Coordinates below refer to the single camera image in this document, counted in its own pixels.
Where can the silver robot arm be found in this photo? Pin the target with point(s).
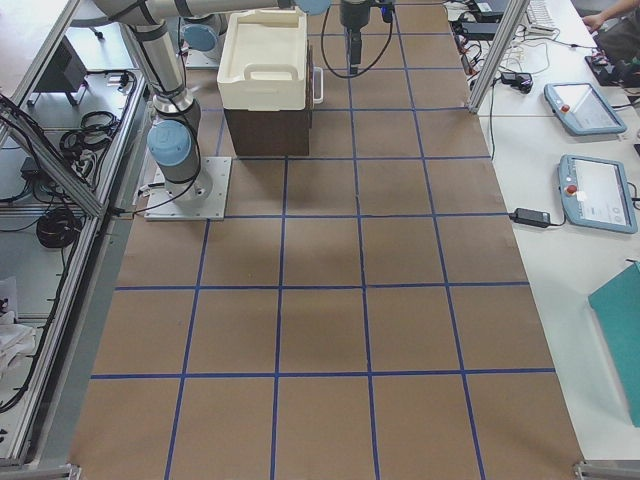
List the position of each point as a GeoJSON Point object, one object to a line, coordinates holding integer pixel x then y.
{"type": "Point", "coordinates": [172, 140]}

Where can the teach pendant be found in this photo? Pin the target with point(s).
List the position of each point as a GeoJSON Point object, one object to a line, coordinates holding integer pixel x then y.
{"type": "Point", "coordinates": [594, 193]}
{"type": "Point", "coordinates": [582, 109]}

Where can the cream plastic tray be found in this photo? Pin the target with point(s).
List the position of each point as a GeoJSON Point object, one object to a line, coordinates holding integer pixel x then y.
{"type": "Point", "coordinates": [264, 61]}

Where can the aluminium frame rail left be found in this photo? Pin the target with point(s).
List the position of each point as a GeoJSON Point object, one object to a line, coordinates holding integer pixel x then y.
{"type": "Point", "coordinates": [72, 107]}

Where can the lower teach pendant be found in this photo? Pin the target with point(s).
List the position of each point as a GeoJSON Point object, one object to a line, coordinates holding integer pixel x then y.
{"type": "Point", "coordinates": [594, 193]}

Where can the aluminium frame post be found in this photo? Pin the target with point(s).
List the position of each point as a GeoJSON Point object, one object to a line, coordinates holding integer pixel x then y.
{"type": "Point", "coordinates": [505, 33]}

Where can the black power adapter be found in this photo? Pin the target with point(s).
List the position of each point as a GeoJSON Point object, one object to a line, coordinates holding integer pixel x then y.
{"type": "Point", "coordinates": [535, 218]}

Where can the teal folder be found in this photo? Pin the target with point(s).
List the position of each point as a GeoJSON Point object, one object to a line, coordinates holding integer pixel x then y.
{"type": "Point", "coordinates": [616, 304]}

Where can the dark brown drawer cabinet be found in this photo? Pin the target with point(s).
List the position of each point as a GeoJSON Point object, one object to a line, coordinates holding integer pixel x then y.
{"type": "Point", "coordinates": [274, 133]}

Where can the upper teach pendant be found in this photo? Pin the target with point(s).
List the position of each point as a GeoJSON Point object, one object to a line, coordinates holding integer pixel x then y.
{"type": "Point", "coordinates": [582, 109]}

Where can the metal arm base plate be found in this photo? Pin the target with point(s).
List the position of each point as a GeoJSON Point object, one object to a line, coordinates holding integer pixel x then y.
{"type": "Point", "coordinates": [205, 199]}

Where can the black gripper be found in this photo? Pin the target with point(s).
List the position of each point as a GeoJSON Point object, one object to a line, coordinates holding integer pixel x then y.
{"type": "Point", "coordinates": [353, 14]}

